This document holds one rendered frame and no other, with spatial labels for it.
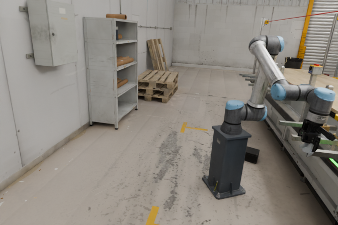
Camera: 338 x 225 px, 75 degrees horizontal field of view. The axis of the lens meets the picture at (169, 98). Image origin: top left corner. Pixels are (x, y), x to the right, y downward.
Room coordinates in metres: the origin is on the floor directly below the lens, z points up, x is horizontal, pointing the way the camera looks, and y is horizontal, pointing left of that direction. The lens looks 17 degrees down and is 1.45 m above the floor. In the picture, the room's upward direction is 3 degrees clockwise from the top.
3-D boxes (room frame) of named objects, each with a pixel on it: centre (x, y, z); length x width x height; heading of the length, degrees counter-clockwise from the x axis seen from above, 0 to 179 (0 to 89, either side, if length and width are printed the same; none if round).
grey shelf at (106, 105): (3.43, 0.87, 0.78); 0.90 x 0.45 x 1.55; 169
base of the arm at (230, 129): (1.83, -0.57, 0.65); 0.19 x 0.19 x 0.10
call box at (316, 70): (1.82, -1.19, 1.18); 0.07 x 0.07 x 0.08; 82
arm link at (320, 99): (1.07, -0.77, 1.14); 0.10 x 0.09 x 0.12; 2
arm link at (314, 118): (1.07, -0.77, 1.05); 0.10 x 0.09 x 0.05; 171
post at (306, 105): (1.82, -1.19, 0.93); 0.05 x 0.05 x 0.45; 82
